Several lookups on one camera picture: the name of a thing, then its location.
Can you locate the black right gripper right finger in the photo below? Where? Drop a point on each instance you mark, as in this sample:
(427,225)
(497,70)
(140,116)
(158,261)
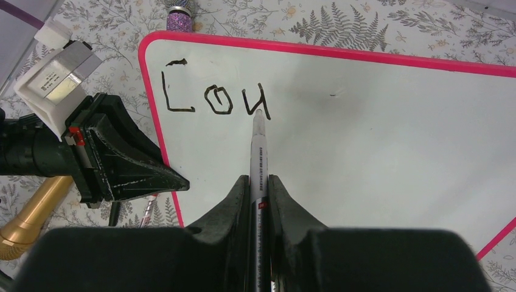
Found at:
(307,255)

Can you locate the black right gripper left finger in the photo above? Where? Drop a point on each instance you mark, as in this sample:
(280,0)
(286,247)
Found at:
(208,255)

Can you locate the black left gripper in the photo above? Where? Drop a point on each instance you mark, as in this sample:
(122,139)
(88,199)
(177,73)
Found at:
(100,137)

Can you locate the white marker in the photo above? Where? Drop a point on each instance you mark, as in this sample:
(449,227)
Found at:
(259,275)

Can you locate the black marker cap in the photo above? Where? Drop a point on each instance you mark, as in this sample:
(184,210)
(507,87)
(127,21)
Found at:
(114,214)

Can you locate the pink framed whiteboard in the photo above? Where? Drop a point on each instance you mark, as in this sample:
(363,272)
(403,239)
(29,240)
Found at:
(183,72)

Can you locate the red capped marker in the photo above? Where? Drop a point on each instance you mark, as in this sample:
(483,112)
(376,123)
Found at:
(148,211)

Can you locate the purple glitter cylinder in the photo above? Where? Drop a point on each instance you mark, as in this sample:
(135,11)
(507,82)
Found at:
(179,15)

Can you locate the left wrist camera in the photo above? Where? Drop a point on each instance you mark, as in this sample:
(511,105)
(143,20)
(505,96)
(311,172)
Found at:
(52,87)

